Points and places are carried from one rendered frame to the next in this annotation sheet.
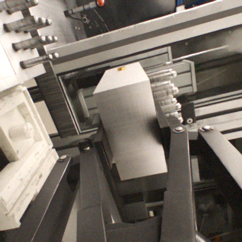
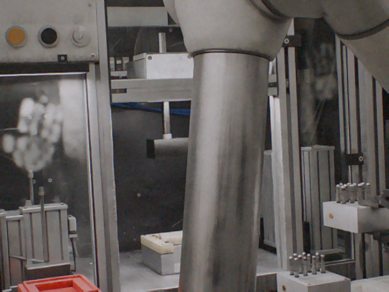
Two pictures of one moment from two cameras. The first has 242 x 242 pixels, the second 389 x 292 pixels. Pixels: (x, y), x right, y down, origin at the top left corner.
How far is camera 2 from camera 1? 129 cm
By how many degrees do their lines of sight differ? 4
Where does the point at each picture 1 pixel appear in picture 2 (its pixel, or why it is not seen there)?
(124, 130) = (374, 222)
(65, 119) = (340, 269)
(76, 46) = (288, 245)
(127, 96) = (361, 218)
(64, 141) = (359, 276)
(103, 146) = (381, 232)
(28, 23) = (307, 262)
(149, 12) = not seen: hidden behind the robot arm
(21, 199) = not seen: outside the picture
